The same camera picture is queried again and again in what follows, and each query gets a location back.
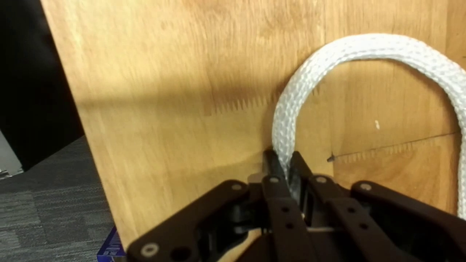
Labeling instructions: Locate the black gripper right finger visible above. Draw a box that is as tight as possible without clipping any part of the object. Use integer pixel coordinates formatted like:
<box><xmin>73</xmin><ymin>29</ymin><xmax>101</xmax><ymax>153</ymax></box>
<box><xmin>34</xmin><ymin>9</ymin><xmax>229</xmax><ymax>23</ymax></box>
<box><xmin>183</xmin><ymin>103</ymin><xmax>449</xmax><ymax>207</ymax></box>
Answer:
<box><xmin>290</xmin><ymin>150</ymin><xmax>466</xmax><ymax>262</ymax></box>

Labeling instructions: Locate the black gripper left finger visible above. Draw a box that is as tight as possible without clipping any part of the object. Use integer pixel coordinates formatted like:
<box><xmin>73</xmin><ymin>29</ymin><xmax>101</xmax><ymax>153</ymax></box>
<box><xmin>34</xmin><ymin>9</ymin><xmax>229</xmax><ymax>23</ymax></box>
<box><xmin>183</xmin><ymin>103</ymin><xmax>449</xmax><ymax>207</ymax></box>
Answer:
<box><xmin>126</xmin><ymin>147</ymin><xmax>318</xmax><ymax>262</ymax></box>

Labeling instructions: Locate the thick white rope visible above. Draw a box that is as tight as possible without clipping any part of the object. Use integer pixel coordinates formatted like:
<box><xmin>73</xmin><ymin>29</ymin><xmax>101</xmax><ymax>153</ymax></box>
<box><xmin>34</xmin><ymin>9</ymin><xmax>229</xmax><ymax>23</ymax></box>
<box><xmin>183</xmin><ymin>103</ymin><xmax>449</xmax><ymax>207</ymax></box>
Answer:
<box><xmin>270</xmin><ymin>32</ymin><xmax>466</xmax><ymax>221</ymax></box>

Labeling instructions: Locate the small blue box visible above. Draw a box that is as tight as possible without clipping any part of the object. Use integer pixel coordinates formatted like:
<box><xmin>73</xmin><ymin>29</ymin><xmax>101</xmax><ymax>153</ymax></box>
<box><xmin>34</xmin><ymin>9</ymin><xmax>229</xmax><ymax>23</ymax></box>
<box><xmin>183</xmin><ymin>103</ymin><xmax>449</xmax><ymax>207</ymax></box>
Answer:
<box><xmin>95</xmin><ymin>227</ymin><xmax>129</xmax><ymax>262</ymax></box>

